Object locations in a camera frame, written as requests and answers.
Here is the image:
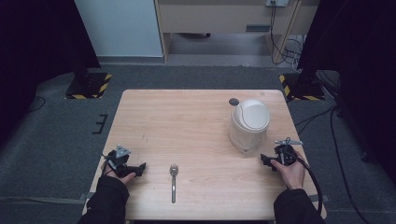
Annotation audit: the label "beige wooden cabinet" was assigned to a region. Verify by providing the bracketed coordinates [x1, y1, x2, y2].
[154, 0, 321, 64]

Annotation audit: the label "metal fork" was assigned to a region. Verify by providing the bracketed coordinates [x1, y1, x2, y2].
[169, 163, 179, 204]

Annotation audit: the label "black curtain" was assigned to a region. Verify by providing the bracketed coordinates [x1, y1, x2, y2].
[296, 0, 396, 185]
[0, 0, 102, 147]

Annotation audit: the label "white swing-lid trash can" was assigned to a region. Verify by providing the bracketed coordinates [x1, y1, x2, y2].
[229, 98, 271, 155]

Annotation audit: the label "white wall panel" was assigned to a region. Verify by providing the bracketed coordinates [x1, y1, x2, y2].
[74, 0, 164, 59]

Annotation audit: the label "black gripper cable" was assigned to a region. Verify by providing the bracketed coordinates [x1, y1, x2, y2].
[288, 148, 324, 216]

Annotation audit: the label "black floor cable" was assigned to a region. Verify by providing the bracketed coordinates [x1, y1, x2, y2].
[293, 105, 372, 224]

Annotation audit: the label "black stand base striped edges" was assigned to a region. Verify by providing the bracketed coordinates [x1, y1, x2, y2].
[64, 72, 113, 101]
[278, 72, 326, 102]

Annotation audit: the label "person's right hand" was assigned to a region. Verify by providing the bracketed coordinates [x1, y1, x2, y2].
[270, 150, 307, 190]

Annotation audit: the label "person's left hand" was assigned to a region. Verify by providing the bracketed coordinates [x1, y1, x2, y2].
[101, 161, 137, 186]

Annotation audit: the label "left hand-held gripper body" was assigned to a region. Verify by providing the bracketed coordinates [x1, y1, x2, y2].
[106, 145, 137, 178]

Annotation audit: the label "bundle of cables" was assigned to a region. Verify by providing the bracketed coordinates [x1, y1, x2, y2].
[269, 1, 307, 71]

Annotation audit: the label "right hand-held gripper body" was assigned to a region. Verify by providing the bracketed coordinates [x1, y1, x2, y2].
[271, 138, 304, 172]

